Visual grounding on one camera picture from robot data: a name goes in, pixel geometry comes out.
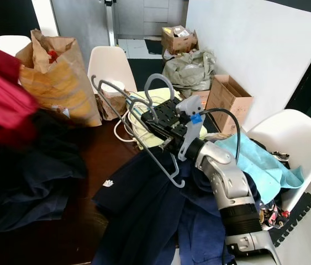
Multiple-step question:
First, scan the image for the red garment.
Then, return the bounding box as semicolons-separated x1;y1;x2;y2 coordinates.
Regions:
0;38;41;152

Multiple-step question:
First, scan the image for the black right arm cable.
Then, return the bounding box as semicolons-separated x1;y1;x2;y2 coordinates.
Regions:
202;108;243;162

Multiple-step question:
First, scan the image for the patterned colourful cloth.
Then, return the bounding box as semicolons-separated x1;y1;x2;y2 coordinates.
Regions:
259;199;293;231

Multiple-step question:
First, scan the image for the large brown paper bag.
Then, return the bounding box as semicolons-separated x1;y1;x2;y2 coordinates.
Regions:
14;29;104;128

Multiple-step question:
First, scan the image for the pale yellow cloth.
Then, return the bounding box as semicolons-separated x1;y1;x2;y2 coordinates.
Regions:
130;88;207;150

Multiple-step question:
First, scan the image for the small brown paper bag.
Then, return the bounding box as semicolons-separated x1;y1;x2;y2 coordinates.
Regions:
96;83;128;122

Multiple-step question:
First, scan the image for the olive plastic bag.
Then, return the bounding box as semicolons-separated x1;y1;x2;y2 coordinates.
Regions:
162;49;217;92

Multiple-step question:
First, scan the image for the teal cloth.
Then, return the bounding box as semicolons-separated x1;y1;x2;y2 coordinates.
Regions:
215;131;305;204

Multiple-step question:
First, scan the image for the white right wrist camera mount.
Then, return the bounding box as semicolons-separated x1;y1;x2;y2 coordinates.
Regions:
176;95;205;162

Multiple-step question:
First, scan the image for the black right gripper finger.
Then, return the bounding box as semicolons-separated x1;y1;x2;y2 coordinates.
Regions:
147;98;179;126
139;113;170;145

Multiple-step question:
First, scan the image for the grey clothes hanger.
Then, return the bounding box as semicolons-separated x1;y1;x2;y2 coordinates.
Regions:
92;73;187;189

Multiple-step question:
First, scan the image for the black foam puzzle mat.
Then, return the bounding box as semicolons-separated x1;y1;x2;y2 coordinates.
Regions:
268;190;311;247

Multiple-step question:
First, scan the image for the dark navy garment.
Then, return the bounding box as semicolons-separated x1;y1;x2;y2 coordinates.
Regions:
0;110;88;236

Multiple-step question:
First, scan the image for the plain cardboard box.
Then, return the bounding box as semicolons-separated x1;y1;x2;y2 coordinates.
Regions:
205;75;255;134

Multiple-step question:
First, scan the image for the white plastic chair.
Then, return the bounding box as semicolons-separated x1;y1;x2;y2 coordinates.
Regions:
246;109;311;213
88;46;138;94
0;35;33;57

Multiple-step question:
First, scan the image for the cardboard box with contents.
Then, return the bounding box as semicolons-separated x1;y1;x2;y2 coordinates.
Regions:
161;25;200;55

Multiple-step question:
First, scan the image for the white cord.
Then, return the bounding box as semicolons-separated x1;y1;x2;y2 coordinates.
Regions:
114;105;157;143

